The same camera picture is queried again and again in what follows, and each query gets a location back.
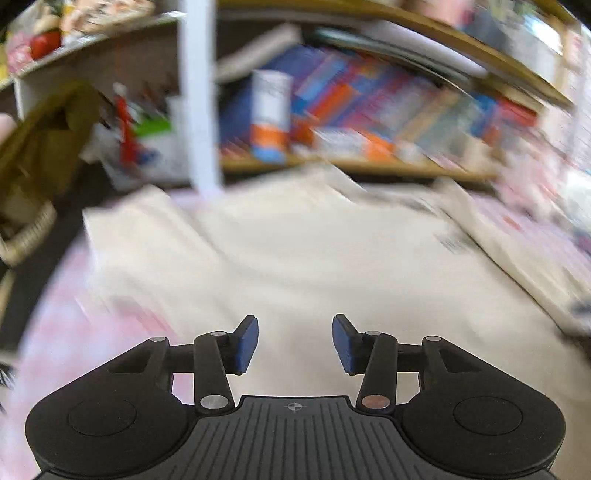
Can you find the red and white bottle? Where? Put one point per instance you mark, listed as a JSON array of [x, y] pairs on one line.
[[125, 129]]

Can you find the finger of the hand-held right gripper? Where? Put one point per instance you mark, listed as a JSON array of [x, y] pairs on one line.
[[584, 310]]

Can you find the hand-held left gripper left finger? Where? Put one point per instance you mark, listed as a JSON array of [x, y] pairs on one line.
[[244, 344]]

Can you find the stack of flat notebooks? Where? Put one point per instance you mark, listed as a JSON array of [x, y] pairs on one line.
[[277, 44]]

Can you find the pink checked desk mat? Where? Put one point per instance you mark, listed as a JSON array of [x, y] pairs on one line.
[[69, 332]]

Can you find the olive brown bag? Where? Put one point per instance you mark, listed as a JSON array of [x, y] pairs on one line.
[[41, 138]]

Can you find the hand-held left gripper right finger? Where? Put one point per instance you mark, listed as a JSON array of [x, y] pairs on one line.
[[346, 344]]

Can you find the white pole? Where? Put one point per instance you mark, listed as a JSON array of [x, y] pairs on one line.
[[201, 101]]

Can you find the tall white orange box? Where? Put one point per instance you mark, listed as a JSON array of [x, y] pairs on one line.
[[271, 115]]

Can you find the row of colourful books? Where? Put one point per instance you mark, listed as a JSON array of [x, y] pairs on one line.
[[378, 101]]

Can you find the wooden bookshelf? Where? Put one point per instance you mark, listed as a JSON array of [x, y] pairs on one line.
[[369, 168]]

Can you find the long white orange box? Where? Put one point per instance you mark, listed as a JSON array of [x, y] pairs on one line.
[[355, 144]]

